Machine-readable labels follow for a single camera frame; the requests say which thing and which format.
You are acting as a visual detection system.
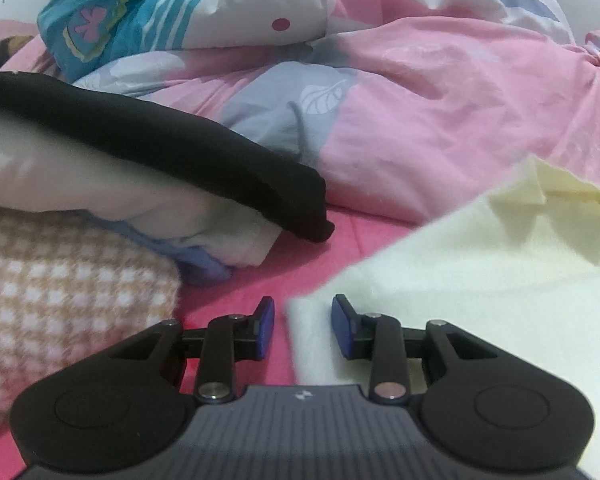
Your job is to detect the cream white fleece sweater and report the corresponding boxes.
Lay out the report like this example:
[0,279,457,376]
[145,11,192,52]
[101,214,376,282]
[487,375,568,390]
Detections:
[286,158,600,479]

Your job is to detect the stack of folded clothes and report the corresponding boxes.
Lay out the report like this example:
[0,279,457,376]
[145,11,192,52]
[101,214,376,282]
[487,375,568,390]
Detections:
[0,113,280,413]

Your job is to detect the pink floral bed blanket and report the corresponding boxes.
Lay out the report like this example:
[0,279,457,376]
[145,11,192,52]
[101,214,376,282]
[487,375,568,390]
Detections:
[0,204,416,480]

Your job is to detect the black folded garment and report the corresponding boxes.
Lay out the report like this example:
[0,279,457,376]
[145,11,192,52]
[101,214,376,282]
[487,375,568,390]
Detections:
[0,73,335,243]

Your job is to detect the pink patterned duvet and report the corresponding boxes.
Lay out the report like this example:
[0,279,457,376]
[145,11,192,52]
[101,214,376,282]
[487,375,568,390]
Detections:
[4,0,600,226]

